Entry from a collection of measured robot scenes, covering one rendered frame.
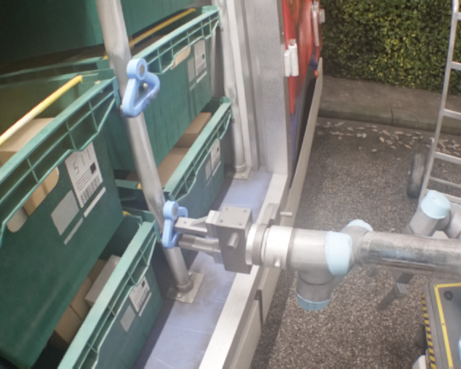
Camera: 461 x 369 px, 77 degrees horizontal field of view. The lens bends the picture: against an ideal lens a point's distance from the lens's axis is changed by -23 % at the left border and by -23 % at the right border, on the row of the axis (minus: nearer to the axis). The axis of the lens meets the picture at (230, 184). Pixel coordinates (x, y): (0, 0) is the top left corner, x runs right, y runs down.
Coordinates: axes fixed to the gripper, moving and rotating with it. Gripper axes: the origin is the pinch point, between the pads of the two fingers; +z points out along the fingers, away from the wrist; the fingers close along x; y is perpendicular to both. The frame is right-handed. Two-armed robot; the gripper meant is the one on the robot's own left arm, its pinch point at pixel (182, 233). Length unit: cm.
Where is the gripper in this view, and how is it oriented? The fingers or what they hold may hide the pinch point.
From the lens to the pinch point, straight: 70.0
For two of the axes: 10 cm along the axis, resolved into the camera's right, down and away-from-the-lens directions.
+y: -2.9, 6.3, -7.2
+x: 1.1, 7.7, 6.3
